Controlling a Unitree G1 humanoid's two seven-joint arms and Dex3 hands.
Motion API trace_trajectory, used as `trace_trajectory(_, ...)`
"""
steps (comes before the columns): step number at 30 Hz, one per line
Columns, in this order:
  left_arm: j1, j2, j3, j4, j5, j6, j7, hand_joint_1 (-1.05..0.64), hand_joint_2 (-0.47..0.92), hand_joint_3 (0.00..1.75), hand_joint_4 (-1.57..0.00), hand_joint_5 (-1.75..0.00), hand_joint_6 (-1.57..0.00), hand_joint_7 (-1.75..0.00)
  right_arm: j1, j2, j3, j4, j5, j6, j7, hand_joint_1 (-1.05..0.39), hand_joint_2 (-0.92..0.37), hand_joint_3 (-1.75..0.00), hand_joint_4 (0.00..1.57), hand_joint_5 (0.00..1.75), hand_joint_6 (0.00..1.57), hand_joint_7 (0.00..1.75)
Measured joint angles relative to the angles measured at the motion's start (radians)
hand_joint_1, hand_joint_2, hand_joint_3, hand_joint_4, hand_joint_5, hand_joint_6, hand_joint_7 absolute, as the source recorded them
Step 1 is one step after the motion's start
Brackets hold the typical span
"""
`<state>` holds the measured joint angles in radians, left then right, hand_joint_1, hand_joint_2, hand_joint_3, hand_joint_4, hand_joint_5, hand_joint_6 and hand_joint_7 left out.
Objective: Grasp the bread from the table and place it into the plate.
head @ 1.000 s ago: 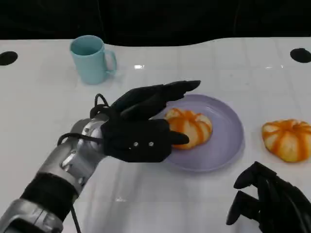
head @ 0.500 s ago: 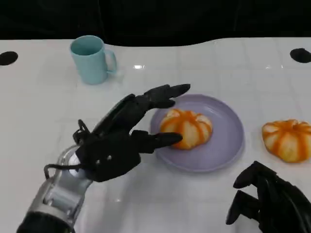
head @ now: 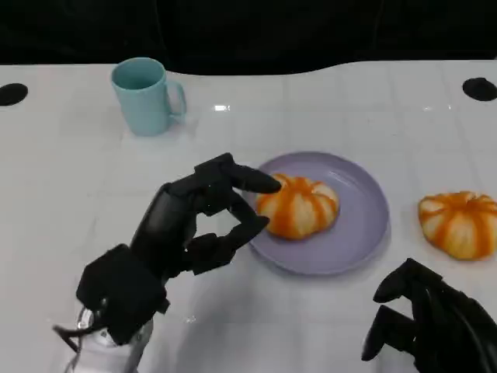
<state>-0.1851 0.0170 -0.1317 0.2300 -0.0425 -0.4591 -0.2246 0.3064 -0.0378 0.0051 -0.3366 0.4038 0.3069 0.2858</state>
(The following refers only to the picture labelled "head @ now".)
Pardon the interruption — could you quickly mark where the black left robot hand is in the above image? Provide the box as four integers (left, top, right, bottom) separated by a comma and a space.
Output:
130, 152, 283, 281

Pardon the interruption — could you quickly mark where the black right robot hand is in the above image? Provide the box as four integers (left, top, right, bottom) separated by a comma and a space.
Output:
360, 258, 497, 373

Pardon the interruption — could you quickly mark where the orange and white bread roll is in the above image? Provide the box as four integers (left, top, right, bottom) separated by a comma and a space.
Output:
255, 173, 340, 240
418, 190, 497, 260

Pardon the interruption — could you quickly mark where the pale green mug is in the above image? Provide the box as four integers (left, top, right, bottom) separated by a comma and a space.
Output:
110, 57, 187, 137

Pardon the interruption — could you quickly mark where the lilac plate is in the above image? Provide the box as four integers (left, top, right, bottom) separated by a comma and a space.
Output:
242, 151, 391, 277

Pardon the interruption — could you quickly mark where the black round table grommet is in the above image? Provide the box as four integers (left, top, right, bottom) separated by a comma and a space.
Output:
0, 82, 29, 106
462, 77, 497, 103

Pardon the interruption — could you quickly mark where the black backdrop curtain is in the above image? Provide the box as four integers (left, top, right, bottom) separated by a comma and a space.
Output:
0, 0, 497, 77

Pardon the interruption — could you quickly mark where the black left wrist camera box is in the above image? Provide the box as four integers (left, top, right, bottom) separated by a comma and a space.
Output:
75, 243, 171, 346

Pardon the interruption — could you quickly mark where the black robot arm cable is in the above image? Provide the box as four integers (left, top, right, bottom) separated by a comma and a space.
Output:
52, 324, 98, 353

